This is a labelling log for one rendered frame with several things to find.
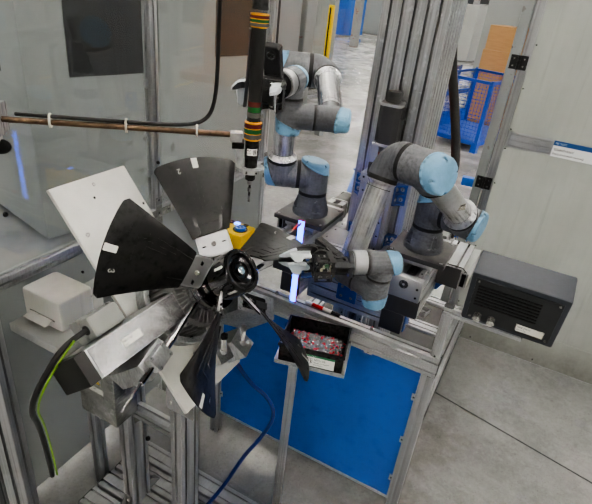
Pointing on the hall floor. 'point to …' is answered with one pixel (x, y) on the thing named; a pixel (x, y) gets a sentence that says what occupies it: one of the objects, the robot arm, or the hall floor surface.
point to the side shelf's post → (98, 446)
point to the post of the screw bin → (284, 433)
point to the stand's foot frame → (107, 490)
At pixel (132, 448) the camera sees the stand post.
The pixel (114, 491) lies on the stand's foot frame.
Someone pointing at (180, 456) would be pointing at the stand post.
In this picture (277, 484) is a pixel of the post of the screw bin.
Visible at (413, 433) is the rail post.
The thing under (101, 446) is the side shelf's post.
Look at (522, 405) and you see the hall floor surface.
